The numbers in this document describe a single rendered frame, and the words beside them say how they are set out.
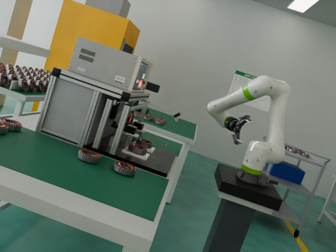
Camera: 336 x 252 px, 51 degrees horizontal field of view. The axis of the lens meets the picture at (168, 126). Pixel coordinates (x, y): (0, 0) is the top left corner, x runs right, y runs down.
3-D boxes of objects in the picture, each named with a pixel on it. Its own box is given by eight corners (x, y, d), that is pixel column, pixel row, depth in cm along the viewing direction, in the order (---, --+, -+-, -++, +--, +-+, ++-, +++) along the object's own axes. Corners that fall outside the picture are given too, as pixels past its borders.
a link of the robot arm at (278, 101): (288, 165, 221) (295, 82, 224) (272, 164, 211) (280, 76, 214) (271, 163, 231) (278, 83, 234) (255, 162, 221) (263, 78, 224)
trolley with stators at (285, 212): (279, 211, 500) (305, 145, 488) (298, 241, 400) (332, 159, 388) (239, 197, 504) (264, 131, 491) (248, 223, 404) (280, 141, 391)
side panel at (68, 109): (83, 147, 193) (101, 92, 189) (82, 148, 190) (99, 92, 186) (37, 130, 194) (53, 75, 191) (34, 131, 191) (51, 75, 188)
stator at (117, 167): (131, 170, 179) (134, 164, 179) (136, 178, 169) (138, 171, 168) (110, 165, 175) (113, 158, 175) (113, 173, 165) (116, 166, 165)
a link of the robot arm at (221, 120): (233, 118, 257) (223, 129, 257) (222, 106, 253) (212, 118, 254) (241, 122, 244) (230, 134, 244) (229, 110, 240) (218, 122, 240)
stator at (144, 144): (151, 146, 239) (153, 141, 239) (151, 150, 228) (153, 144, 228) (136, 141, 239) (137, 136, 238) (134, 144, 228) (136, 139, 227)
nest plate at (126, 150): (149, 155, 217) (150, 154, 216) (145, 160, 202) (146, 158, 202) (127, 147, 217) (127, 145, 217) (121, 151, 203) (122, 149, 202)
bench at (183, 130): (182, 169, 556) (197, 124, 547) (172, 206, 372) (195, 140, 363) (117, 146, 562) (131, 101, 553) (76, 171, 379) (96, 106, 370)
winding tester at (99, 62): (143, 92, 241) (153, 63, 239) (131, 92, 198) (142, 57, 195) (91, 74, 243) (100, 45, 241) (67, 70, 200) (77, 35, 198)
